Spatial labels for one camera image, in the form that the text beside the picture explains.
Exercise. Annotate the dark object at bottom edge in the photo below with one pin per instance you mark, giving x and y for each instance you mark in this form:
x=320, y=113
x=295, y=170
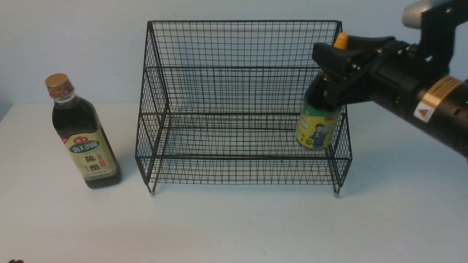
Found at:
x=16, y=261

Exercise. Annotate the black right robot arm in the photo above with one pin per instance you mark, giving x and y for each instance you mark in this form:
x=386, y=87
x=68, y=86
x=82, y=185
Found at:
x=437, y=21

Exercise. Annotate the black wire mesh shelf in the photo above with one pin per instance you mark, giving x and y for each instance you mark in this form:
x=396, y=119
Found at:
x=220, y=101

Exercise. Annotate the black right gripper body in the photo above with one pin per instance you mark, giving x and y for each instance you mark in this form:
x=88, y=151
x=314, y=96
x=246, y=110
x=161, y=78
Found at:
x=396, y=77

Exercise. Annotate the small sauce bottle orange cap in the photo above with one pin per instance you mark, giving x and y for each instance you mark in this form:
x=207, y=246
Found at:
x=317, y=121

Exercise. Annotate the dark vinegar bottle gold cap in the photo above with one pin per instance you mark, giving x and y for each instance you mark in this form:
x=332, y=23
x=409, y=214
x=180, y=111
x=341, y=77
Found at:
x=76, y=122

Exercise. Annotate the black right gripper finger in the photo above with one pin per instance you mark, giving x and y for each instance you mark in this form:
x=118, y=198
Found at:
x=349, y=54
x=350, y=88

